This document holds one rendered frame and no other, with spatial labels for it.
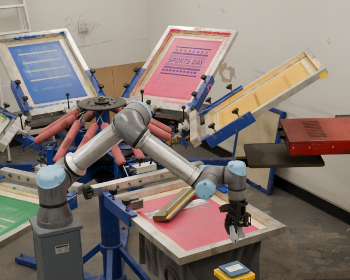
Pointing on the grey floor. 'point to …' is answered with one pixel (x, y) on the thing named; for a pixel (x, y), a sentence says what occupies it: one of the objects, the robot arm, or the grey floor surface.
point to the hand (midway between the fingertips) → (234, 240)
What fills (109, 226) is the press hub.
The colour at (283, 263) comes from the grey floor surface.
